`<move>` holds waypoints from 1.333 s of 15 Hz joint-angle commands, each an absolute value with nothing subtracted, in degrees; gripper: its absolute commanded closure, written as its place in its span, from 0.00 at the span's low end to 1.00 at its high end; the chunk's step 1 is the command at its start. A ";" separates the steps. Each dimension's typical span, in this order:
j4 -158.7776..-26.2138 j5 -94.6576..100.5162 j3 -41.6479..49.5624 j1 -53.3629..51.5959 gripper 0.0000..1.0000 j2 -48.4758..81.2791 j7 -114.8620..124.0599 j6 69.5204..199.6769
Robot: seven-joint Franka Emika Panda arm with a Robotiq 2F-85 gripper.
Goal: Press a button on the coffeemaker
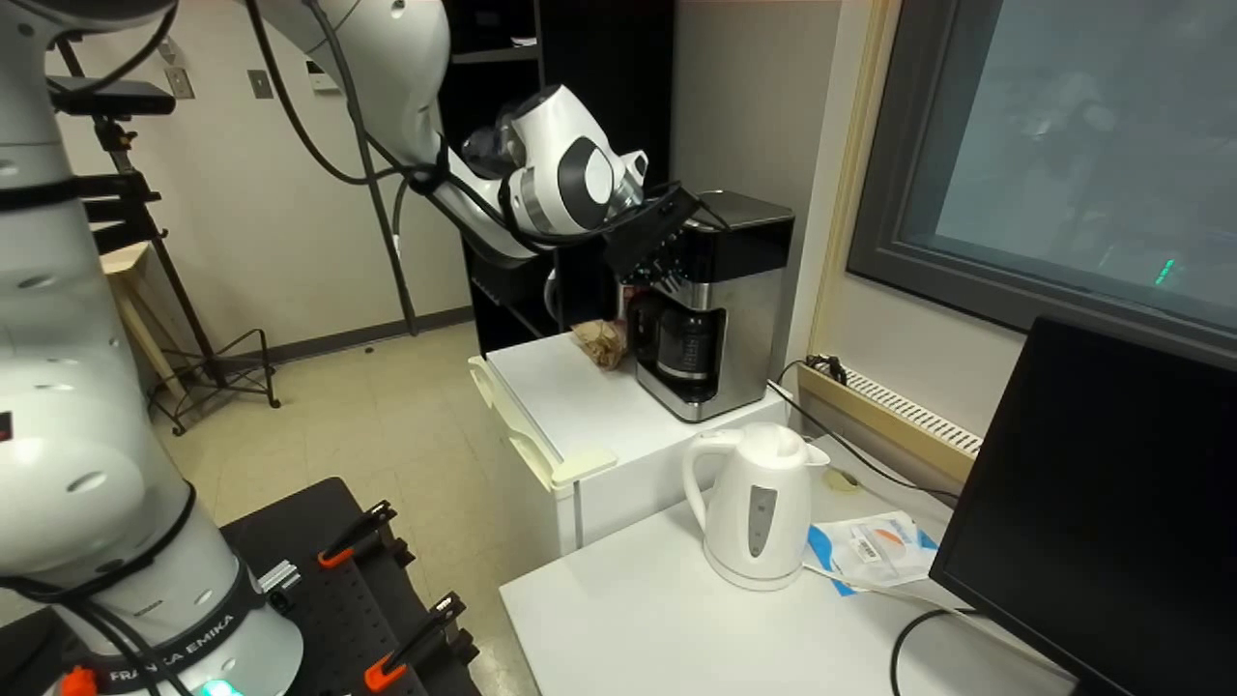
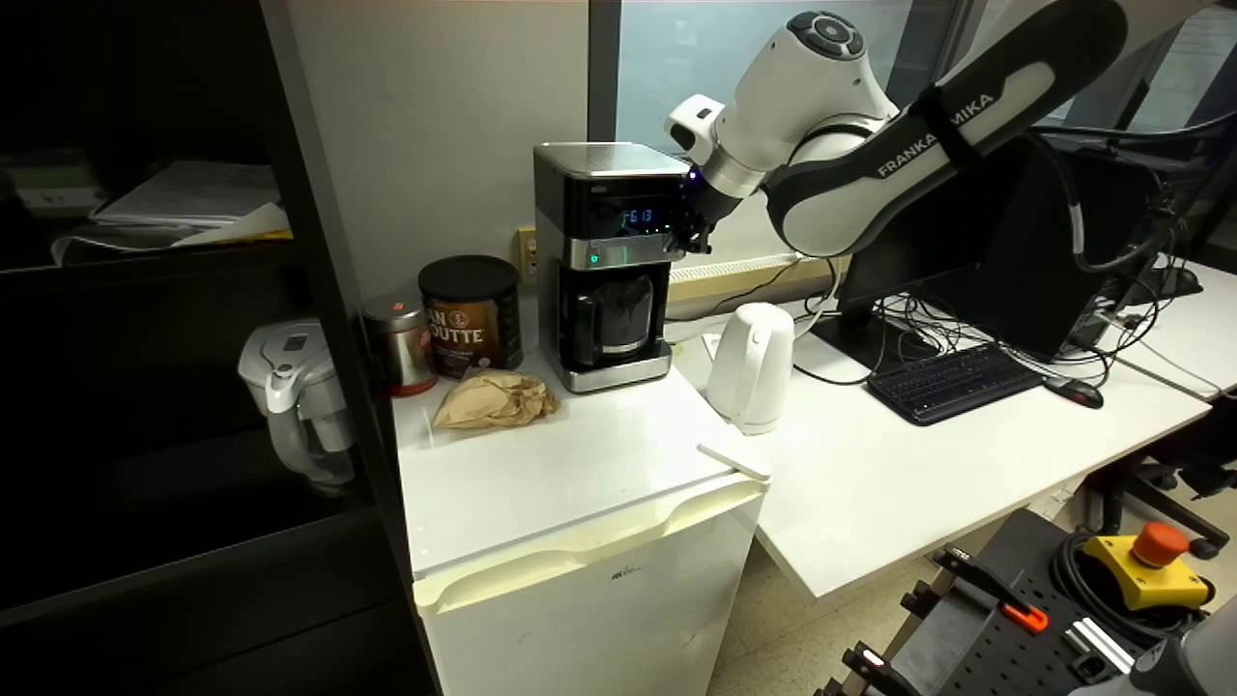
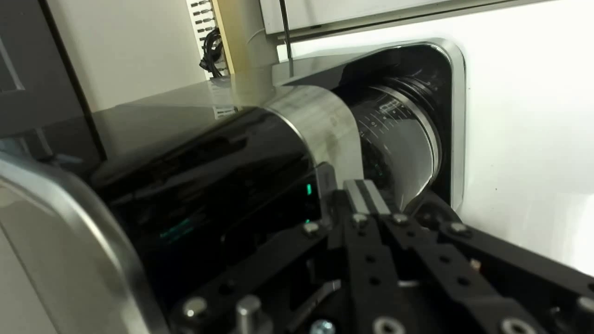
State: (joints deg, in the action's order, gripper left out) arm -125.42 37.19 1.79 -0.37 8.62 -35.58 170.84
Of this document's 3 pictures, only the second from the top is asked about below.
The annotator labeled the black silver drip coffeemaker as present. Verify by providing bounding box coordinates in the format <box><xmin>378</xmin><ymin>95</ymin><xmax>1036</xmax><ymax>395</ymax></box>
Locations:
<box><xmin>529</xmin><ymin>141</ymin><xmax>701</xmax><ymax>399</ymax></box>

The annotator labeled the crumpled brown paper bag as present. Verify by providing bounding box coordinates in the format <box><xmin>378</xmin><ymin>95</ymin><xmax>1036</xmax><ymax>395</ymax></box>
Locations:
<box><xmin>431</xmin><ymin>367</ymin><xmax>565</xmax><ymax>437</ymax></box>

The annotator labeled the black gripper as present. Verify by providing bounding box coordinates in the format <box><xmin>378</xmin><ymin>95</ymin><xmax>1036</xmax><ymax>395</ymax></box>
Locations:
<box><xmin>673</xmin><ymin>158</ymin><xmax>750</xmax><ymax>257</ymax></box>

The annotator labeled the black computer mouse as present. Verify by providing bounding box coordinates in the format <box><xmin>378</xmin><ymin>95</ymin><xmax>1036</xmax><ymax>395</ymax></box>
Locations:
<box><xmin>1045</xmin><ymin>376</ymin><xmax>1109</xmax><ymax>415</ymax></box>

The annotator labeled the dark brown coffee can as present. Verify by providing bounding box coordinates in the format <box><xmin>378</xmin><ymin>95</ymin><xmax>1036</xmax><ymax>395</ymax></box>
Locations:
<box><xmin>415</xmin><ymin>252</ymin><xmax>527</xmax><ymax>383</ymax></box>

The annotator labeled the black perforated mounting board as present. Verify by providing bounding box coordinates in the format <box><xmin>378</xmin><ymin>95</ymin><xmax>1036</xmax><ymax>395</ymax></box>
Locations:
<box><xmin>884</xmin><ymin>506</ymin><xmax>1127</xmax><ymax>696</ymax></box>

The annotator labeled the grey framed window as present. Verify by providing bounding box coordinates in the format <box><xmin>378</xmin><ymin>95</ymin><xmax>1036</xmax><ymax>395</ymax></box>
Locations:
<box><xmin>584</xmin><ymin>0</ymin><xmax>1237</xmax><ymax>191</ymax></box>

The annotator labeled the orange handled black clamp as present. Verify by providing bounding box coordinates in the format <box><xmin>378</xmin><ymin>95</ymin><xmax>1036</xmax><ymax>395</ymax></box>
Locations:
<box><xmin>936</xmin><ymin>546</ymin><xmax>1055</xmax><ymax>638</ymax></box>

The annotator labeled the small red silver can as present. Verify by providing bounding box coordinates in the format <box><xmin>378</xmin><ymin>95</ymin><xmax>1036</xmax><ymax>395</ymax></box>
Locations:
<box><xmin>364</xmin><ymin>298</ymin><xmax>439</xmax><ymax>404</ymax></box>

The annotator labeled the black computer monitor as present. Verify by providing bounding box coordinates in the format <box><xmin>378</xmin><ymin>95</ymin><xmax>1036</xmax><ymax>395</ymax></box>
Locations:
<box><xmin>900</xmin><ymin>131</ymin><xmax>1164</xmax><ymax>367</ymax></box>

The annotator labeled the black shelving unit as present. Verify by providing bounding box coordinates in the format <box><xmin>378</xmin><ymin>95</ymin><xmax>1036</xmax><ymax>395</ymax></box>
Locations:
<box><xmin>0</xmin><ymin>0</ymin><xmax>442</xmax><ymax>696</ymax></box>

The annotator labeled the stack of white papers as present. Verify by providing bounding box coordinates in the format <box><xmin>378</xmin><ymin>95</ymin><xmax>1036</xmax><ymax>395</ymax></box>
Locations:
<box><xmin>49</xmin><ymin>158</ymin><xmax>298</xmax><ymax>267</ymax></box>

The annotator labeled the black office chair base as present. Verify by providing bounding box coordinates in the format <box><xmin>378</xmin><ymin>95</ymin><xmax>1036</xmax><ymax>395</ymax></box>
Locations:
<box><xmin>1084</xmin><ymin>431</ymin><xmax>1237</xmax><ymax>560</ymax></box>

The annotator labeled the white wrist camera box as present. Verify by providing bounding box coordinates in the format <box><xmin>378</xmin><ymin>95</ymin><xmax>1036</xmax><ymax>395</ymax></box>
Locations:
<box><xmin>665</xmin><ymin>95</ymin><xmax>732</xmax><ymax>169</ymax></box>

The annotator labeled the beige wall outlet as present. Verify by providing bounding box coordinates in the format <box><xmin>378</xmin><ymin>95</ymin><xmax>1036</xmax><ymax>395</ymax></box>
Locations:
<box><xmin>511</xmin><ymin>226</ymin><xmax>544</xmax><ymax>275</ymax></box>

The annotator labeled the black keyboard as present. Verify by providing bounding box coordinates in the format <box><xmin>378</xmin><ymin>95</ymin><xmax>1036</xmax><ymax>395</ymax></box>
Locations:
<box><xmin>866</xmin><ymin>346</ymin><xmax>1045</xmax><ymax>431</ymax></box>

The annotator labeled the small black clamp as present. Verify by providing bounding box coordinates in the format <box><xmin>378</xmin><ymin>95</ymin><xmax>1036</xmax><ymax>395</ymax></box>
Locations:
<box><xmin>839</xmin><ymin>638</ymin><xmax>930</xmax><ymax>696</ymax></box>
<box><xmin>897</xmin><ymin>575</ymin><xmax>949</xmax><ymax>622</ymax></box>

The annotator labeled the white electric kettle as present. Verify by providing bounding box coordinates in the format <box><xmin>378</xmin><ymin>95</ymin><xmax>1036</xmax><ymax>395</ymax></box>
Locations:
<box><xmin>701</xmin><ymin>301</ymin><xmax>799</xmax><ymax>437</ymax></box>

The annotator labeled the white water filter pitcher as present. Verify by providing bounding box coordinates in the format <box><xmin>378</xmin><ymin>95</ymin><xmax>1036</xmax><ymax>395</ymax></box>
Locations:
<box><xmin>232</xmin><ymin>318</ymin><xmax>359</xmax><ymax>498</ymax></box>

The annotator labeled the white mini fridge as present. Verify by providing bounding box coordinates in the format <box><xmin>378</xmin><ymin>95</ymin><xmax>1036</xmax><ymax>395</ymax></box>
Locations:
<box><xmin>387</xmin><ymin>363</ymin><xmax>772</xmax><ymax>696</ymax></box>

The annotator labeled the yellow red emergency stop button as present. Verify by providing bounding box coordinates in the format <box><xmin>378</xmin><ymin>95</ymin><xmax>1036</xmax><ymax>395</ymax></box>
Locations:
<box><xmin>1080</xmin><ymin>517</ymin><xmax>1218</xmax><ymax>619</ymax></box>

